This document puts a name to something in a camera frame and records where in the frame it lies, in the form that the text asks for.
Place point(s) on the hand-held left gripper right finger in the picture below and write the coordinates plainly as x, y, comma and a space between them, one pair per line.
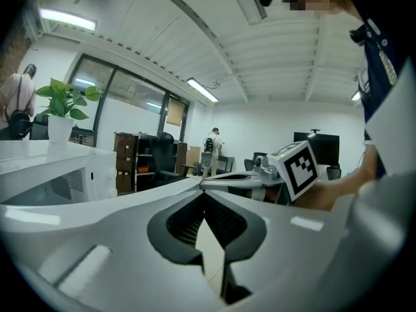
292, 258

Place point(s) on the cardboard sheet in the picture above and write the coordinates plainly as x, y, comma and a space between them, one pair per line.
194, 156

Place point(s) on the person's right hand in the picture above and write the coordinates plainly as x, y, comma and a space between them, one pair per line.
278, 195

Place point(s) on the black office chair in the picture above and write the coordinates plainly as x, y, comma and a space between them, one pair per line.
250, 162
39, 128
334, 172
164, 154

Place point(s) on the ceiling air vent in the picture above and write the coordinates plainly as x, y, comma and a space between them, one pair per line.
256, 8

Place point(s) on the black framed window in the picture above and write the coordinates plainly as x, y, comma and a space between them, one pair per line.
136, 93

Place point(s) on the long ceiling light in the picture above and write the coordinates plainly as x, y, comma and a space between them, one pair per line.
356, 95
201, 89
65, 19

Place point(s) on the black television on stand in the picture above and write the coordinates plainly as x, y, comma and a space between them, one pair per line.
328, 148

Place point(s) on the person's dark clothed body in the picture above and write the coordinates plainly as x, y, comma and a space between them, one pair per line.
377, 86

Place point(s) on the green plant in white pot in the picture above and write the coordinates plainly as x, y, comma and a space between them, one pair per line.
60, 128

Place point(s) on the person's right forearm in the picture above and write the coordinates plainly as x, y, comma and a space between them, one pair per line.
338, 187

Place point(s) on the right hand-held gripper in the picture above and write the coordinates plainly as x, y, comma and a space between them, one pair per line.
299, 171

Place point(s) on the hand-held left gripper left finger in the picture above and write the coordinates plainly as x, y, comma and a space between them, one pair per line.
97, 265

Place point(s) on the dark brown storage cart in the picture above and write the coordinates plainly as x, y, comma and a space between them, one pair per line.
125, 161

